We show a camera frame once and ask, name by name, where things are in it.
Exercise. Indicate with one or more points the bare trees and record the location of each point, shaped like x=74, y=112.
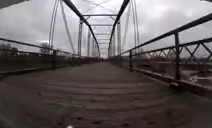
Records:
x=7, y=49

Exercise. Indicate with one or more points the steel bridge truss frame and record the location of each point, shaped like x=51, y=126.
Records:
x=81, y=20

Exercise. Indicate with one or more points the dark metal railing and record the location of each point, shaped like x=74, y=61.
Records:
x=34, y=61
x=176, y=53

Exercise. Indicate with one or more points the wooden plank bridge deck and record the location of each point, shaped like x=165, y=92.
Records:
x=100, y=90

